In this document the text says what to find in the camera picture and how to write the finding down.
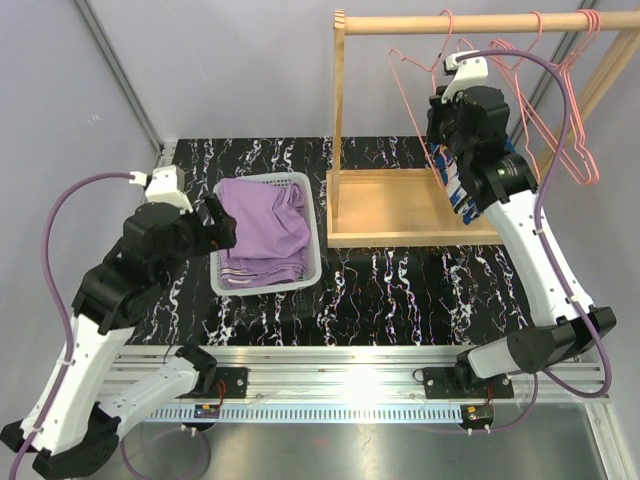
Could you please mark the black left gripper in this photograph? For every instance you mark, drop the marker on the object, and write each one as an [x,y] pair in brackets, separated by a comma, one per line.
[223,234]

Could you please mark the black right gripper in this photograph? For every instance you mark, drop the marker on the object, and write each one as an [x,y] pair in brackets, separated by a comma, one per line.
[438,111]

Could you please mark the blue patterned trousers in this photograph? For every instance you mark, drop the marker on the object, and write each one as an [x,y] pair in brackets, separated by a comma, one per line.
[479,187]

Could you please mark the purple trousers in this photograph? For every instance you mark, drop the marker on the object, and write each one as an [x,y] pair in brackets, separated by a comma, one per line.
[272,233]

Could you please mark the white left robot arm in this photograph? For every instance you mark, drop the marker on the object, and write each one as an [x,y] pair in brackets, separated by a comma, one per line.
[72,430]

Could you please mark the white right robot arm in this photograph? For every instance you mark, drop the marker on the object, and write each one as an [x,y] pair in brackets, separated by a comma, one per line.
[566,322]

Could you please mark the white perforated plastic basket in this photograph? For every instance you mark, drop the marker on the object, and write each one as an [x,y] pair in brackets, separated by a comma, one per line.
[313,270]

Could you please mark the wooden clothes rack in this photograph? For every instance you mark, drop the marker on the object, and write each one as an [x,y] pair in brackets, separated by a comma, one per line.
[403,207]

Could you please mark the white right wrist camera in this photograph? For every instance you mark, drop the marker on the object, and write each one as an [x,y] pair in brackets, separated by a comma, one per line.
[468,69]

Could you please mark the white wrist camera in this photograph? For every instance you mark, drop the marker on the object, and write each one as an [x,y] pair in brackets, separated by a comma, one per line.
[164,185]
[468,69]

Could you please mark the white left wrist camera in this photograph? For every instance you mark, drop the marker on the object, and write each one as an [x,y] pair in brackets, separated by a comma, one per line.
[164,185]

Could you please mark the aluminium corner frame post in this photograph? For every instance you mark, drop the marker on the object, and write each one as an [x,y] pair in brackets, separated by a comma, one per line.
[163,150]

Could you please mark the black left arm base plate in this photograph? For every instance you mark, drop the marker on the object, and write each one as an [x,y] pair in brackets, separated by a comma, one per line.
[222,382]

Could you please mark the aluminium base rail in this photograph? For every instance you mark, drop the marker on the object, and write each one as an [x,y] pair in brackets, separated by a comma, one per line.
[359,384]

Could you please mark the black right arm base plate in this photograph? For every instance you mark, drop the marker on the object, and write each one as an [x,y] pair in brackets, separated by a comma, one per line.
[442,383]

